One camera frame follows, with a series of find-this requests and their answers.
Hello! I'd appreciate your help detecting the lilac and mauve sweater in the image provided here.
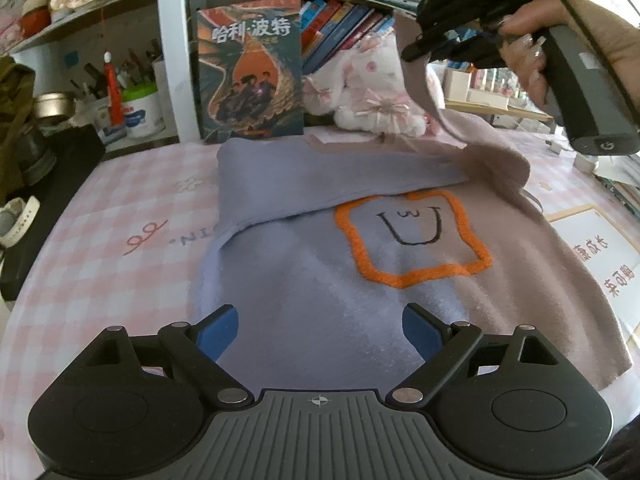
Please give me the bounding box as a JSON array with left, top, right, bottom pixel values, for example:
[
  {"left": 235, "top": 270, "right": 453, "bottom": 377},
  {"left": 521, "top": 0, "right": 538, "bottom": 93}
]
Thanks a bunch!
[{"left": 192, "top": 14, "right": 634, "bottom": 396}]

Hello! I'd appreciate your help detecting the person's right hand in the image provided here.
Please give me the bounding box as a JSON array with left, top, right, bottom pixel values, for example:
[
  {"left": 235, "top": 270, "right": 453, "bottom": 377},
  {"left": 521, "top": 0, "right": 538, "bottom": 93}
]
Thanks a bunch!
[{"left": 499, "top": 0, "right": 570, "bottom": 110}]

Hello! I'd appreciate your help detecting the small white box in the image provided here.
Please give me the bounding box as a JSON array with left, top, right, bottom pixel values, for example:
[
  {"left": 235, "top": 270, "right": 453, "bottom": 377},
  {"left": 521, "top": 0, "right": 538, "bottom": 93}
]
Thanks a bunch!
[{"left": 444, "top": 68, "right": 472, "bottom": 102}]

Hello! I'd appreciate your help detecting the pink checked tablecloth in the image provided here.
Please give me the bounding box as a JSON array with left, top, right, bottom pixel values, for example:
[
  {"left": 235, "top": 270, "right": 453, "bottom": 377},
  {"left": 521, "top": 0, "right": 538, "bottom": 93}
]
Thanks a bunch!
[{"left": 1, "top": 127, "right": 639, "bottom": 479}]

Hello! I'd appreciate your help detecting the pink white plush bunny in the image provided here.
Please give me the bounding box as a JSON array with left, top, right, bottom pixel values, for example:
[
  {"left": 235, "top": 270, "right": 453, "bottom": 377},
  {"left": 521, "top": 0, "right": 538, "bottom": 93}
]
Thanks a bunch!
[{"left": 303, "top": 32, "right": 440, "bottom": 138}]

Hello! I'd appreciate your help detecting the white charger plug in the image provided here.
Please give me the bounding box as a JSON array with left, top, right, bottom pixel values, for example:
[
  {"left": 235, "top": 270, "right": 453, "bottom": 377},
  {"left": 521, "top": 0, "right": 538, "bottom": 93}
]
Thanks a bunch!
[{"left": 546, "top": 140, "right": 598, "bottom": 174}]

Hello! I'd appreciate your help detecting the Harry Potter book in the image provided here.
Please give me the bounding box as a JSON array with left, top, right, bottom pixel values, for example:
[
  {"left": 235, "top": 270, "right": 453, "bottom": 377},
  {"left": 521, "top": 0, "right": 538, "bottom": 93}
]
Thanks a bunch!
[{"left": 198, "top": 0, "right": 304, "bottom": 144}]

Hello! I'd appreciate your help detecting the white wristwatch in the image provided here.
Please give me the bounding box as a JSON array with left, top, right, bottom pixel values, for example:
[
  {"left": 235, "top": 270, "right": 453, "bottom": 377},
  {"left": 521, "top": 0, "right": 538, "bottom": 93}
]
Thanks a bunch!
[{"left": 0, "top": 196, "right": 40, "bottom": 248}]

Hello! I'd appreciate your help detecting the stack of books at right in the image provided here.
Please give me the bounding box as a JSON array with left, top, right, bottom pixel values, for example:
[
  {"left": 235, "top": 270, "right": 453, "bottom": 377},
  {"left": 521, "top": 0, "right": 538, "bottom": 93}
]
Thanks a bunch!
[{"left": 593, "top": 154, "right": 640, "bottom": 218}]

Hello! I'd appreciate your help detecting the white plastic jar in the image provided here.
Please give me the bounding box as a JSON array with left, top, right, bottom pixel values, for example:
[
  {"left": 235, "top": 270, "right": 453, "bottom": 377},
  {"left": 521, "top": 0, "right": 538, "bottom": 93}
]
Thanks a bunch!
[{"left": 122, "top": 82, "right": 165, "bottom": 139}]

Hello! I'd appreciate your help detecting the red tassel ornament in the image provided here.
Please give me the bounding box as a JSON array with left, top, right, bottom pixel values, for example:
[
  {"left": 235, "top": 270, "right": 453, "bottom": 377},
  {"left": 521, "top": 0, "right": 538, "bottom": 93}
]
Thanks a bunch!
[{"left": 103, "top": 51, "right": 125, "bottom": 128}]

